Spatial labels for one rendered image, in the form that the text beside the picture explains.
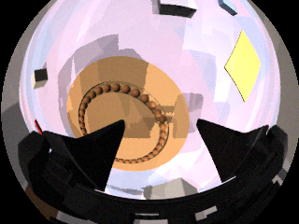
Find round tan wooden board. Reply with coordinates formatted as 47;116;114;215
67;56;190;172

